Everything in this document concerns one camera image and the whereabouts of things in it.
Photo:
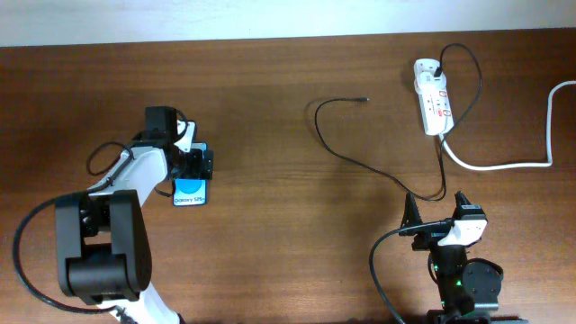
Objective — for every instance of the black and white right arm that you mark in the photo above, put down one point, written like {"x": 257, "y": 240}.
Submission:
{"x": 469, "y": 288}

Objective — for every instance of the white power strip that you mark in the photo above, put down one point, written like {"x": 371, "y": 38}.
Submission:
{"x": 435, "y": 108}

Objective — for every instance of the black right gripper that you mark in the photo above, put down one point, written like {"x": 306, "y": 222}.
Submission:
{"x": 428, "y": 236}

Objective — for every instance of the white USB wall charger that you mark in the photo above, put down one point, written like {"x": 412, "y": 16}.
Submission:
{"x": 427, "y": 82}

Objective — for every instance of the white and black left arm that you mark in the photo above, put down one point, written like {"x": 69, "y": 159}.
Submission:
{"x": 103, "y": 251}

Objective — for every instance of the blue Samsung Galaxy smartphone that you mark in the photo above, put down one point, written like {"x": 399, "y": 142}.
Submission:
{"x": 189, "y": 192}

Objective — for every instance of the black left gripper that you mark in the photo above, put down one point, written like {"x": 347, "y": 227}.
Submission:
{"x": 196, "y": 157}

